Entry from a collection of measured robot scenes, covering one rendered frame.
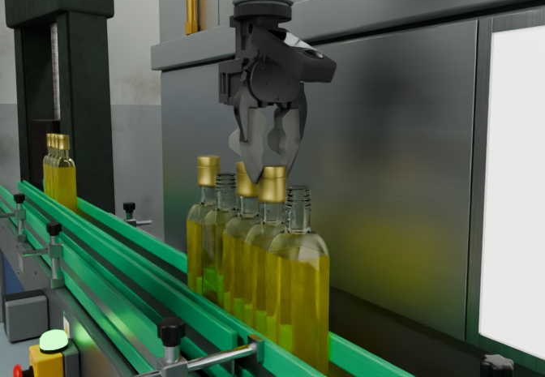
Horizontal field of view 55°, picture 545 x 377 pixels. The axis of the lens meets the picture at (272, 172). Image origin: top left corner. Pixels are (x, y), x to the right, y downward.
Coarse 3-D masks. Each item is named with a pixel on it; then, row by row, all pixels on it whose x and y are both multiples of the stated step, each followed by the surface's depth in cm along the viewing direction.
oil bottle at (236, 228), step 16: (240, 224) 68; (224, 240) 71; (240, 240) 67; (224, 256) 71; (240, 256) 68; (224, 272) 71; (240, 272) 68; (224, 288) 72; (240, 288) 68; (224, 304) 72; (240, 304) 68
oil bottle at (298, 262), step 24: (288, 240) 58; (312, 240) 59; (288, 264) 58; (312, 264) 59; (288, 288) 58; (312, 288) 59; (288, 312) 58; (312, 312) 59; (288, 336) 59; (312, 336) 60; (312, 360) 60
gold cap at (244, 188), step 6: (240, 162) 69; (240, 168) 68; (240, 174) 68; (246, 174) 68; (240, 180) 69; (246, 180) 68; (240, 186) 69; (246, 186) 68; (252, 186) 68; (258, 186) 69; (240, 192) 69; (246, 192) 68; (252, 192) 68; (258, 192) 69
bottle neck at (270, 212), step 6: (264, 204) 64; (270, 204) 64; (276, 204) 64; (282, 204) 65; (264, 210) 64; (270, 210) 64; (276, 210) 64; (282, 210) 65; (264, 216) 64; (270, 216) 64; (276, 216) 64; (282, 216) 65
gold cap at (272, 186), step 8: (264, 168) 63; (272, 168) 63; (280, 168) 63; (264, 176) 64; (272, 176) 63; (280, 176) 64; (264, 184) 64; (272, 184) 63; (280, 184) 64; (264, 192) 64; (272, 192) 64; (280, 192) 64; (264, 200) 64; (272, 200) 64; (280, 200) 64
